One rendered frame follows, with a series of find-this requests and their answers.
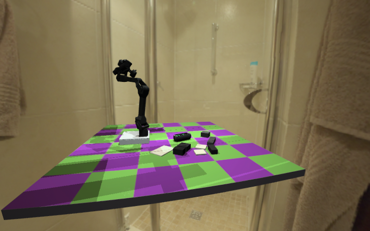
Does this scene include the dark grey controller unit with green rocker switches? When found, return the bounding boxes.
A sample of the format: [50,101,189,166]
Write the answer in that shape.
[173,133,191,142]

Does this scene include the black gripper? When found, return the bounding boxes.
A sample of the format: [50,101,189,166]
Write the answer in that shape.
[118,60,137,77]

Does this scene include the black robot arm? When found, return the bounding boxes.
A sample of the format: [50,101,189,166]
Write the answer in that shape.
[113,60,149,137]

